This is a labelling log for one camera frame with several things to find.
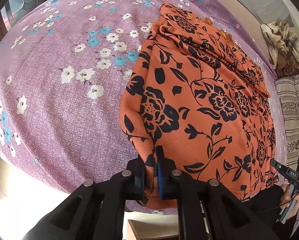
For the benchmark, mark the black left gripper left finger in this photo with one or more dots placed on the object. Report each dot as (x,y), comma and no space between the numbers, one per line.
(94,210)

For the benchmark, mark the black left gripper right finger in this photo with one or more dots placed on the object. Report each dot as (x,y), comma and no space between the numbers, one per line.
(290,175)

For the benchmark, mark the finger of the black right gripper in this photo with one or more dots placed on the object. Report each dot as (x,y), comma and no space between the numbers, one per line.
(207,210)

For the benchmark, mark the orange black floral garment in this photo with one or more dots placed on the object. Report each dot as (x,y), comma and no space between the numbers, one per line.
(196,98)

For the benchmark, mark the person's right hand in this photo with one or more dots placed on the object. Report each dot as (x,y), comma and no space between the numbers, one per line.
(286,201)

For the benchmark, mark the striped grey folded blanket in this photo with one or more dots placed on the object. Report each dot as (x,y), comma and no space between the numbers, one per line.
(288,94)

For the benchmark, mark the beige floral crumpled cloth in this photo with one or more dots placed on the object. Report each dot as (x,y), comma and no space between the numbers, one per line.
(283,47)

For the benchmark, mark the purple floral bed sheet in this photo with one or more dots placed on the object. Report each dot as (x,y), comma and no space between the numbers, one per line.
(63,69)

